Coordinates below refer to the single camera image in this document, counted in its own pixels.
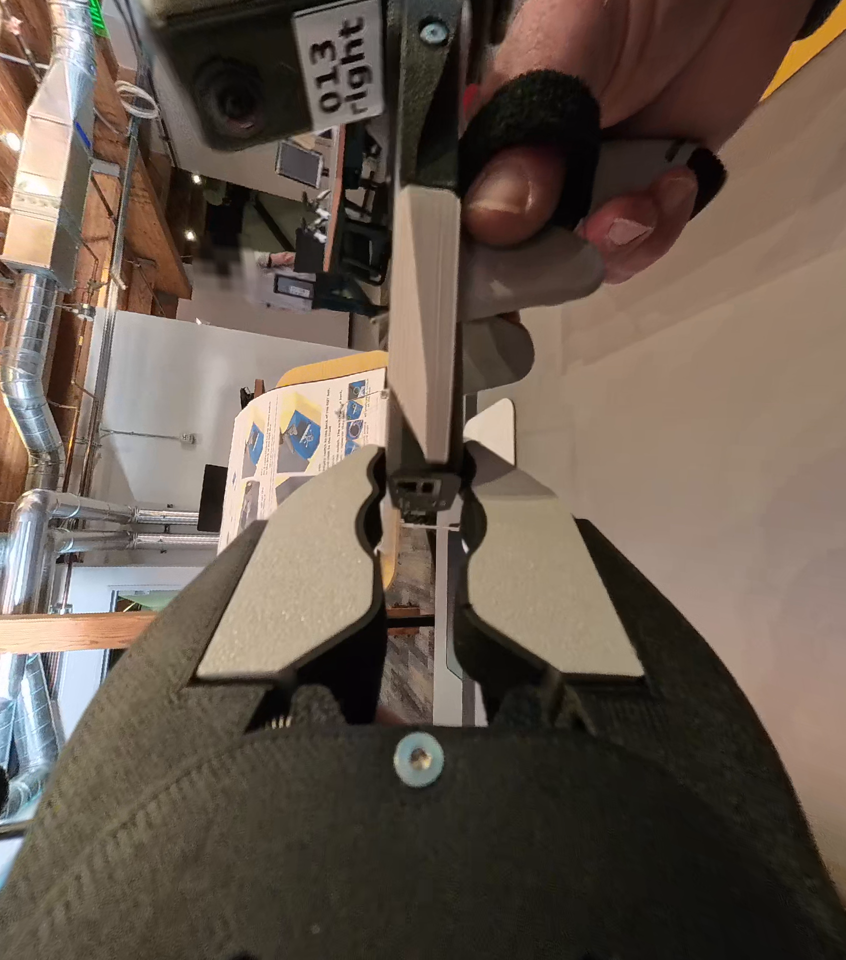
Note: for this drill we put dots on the black network switch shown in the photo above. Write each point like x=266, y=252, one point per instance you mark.
x=423, y=495

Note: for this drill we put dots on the wooden beam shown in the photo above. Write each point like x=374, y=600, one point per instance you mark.
x=33, y=631

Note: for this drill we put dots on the silver pipe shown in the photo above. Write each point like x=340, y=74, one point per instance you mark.
x=33, y=525

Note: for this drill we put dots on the printed instruction sheet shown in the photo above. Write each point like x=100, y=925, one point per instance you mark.
x=295, y=435

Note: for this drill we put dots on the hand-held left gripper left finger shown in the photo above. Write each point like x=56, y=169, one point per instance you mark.
x=295, y=585

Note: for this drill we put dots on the silver air duct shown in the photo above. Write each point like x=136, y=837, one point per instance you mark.
x=33, y=352

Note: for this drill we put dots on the white mount plate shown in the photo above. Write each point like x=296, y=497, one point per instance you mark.
x=494, y=427

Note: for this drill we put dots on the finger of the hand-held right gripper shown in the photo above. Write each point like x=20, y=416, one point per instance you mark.
x=423, y=322

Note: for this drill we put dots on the person's right hand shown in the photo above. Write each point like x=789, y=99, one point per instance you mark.
x=655, y=60

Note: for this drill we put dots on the cluttered office desk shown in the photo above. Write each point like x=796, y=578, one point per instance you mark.
x=333, y=225

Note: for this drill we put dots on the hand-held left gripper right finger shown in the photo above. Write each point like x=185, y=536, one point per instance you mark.
x=543, y=592

